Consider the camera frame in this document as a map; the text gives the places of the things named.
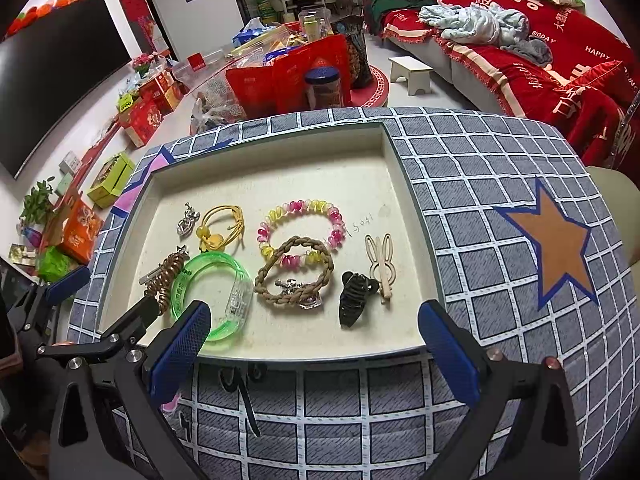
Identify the clear plastic bag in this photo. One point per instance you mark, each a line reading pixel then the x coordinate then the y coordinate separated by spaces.
pixel 210 112

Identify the blue lid jar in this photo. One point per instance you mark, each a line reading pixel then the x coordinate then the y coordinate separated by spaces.
pixel 323 90

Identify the red orange ball garland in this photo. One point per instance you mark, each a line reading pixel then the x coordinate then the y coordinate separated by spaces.
pixel 45 7

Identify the black hair claw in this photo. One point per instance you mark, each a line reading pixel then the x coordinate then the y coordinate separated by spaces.
pixel 352 300

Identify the small red gift box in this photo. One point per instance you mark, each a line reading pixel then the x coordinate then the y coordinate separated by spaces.
pixel 165 90

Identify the wooden rabbit hair clip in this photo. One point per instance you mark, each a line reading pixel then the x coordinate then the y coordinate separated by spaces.
pixel 385 280

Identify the pink flower bouquet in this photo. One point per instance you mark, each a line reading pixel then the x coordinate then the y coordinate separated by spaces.
pixel 142 62

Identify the large red gift box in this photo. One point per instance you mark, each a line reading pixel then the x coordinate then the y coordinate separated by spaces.
pixel 142 120

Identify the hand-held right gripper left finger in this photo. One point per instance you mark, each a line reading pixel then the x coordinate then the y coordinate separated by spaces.
pixel 182 355

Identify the dark green clothing pile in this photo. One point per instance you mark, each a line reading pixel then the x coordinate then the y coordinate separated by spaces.
pixel 395 2

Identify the black flat television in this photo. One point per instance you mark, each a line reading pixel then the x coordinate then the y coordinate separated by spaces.
pixel 50 85

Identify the orange box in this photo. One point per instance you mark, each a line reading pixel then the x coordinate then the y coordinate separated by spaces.
pixel 80 232

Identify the red square cushion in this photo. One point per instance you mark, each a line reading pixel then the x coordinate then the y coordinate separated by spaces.
pixel 605 77

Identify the green bottle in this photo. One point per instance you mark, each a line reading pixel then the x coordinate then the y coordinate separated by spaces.
pixel 311 27

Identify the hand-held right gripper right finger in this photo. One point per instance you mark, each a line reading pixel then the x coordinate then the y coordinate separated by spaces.
pixel 447 350

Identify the small white stool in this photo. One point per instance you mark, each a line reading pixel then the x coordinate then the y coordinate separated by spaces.
pixel 412 72

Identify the beige armchair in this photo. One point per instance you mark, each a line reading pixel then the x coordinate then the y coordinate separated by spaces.
pixel 615 195

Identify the green potted plant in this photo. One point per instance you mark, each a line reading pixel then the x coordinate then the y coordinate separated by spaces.
pixel 37 205

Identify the red sign box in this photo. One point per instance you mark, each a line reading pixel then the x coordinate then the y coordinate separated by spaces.
pixel 196 62

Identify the blue tissue box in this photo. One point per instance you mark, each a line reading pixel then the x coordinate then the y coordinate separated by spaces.
pixel 250 35

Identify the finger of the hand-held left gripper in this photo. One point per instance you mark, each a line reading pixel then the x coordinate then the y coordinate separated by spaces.
pixel 130 320
pixel 67 280

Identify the silver hair clip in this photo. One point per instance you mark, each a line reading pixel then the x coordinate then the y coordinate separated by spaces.
pixel 300 290

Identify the small silver pendant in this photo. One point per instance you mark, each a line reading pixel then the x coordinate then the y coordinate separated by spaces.
pixel 186 221

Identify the red covered sofa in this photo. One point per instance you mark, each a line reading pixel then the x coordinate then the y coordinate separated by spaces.
pixel 575 35

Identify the light blue blanket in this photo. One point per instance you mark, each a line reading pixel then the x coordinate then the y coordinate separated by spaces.
pixel 470 22

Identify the grey plaid star cloth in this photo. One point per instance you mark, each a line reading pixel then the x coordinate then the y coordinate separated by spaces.
pixel 475 160

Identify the large red gift bag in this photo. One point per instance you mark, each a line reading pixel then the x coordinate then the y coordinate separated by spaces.
pixel 300 65

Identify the grey crumpled cloth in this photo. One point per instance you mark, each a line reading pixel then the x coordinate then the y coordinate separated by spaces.
pixel 530 50

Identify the green cardboard box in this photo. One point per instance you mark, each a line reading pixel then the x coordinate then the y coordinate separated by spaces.
pixel 110 180

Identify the beige flocked jewelry tray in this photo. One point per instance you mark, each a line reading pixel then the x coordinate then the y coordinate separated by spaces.
pixel 300 175

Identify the green translucent bangle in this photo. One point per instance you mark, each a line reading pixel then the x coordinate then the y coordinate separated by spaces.
pixel 237 305

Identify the green snack bag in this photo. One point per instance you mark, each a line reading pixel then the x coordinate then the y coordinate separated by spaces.
pixel 55 265

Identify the dark patterned bag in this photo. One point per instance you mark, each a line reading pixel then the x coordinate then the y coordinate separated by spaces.
pixel 357 50

